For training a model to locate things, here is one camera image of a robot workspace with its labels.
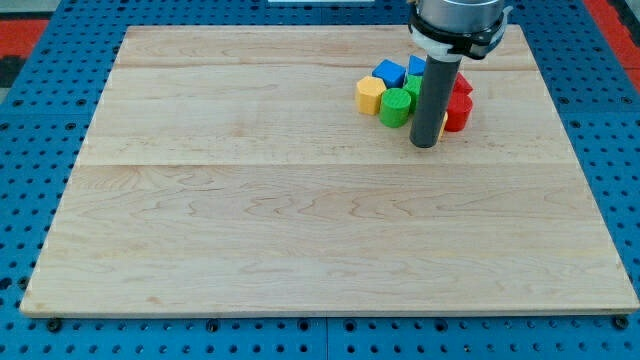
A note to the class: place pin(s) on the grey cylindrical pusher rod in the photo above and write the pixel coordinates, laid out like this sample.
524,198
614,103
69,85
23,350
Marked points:
436,89

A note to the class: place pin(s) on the red cylinder block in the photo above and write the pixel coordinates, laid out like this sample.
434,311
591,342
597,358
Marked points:
458,111

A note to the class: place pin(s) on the green block behind cylinder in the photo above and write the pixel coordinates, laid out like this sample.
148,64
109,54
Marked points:
412,86

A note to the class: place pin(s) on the red block at back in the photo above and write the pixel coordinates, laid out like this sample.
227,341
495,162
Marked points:
461,85

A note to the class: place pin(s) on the blue block behind rod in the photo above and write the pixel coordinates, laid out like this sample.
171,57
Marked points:
416,66

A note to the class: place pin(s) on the yellow hexagonal block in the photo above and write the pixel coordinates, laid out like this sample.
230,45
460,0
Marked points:
368,94

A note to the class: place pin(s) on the blue cube block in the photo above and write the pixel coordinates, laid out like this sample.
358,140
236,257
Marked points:
391,73

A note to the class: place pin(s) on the wooden board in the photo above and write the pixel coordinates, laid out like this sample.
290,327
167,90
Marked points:
227,173

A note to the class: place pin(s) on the yellow block behind rod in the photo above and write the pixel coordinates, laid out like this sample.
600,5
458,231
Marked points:
443,125

